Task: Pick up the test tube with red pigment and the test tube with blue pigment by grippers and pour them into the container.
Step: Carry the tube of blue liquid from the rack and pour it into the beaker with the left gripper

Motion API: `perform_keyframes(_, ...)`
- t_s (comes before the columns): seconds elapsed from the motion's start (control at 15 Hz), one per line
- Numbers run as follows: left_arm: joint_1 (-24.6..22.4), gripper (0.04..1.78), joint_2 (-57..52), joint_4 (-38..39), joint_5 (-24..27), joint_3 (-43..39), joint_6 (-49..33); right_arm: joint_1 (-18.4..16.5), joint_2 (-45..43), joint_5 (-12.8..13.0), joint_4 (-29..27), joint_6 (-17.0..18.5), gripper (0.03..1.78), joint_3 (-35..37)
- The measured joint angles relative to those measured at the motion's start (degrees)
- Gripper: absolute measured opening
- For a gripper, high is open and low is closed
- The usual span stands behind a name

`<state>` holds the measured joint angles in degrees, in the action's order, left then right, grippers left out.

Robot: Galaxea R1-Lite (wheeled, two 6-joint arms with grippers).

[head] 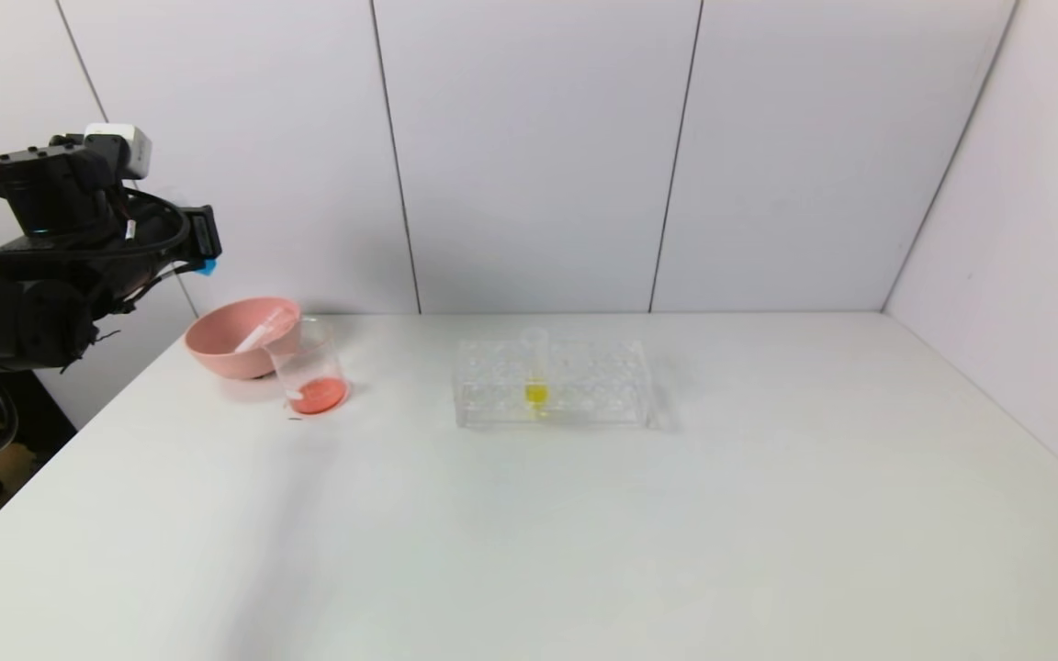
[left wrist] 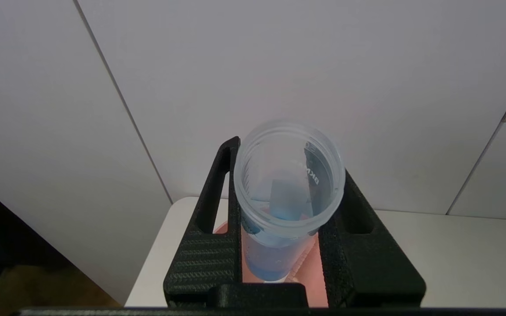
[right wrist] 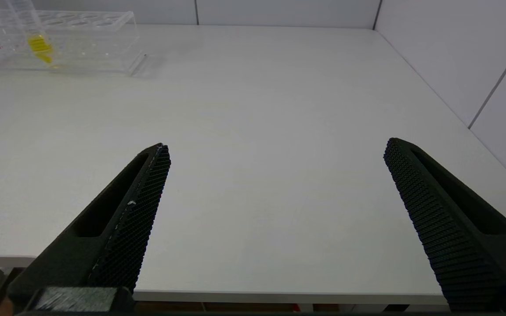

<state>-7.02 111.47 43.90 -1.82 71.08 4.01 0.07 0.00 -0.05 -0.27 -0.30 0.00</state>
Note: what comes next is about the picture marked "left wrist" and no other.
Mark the test tube with blue pigment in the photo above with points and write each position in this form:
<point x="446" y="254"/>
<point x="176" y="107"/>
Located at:
<point x="279" y="245"/>

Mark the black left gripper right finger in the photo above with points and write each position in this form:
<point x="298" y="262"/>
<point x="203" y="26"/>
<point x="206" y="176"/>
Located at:
<point x="367" y="263"/>

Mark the pink plastic bowl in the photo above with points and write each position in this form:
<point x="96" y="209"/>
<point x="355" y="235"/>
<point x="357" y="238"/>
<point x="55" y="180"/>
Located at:
<point x="310" y="272"/>

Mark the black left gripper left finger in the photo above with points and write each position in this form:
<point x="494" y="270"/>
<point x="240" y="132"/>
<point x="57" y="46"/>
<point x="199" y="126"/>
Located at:
<point x="204" y="259"/>

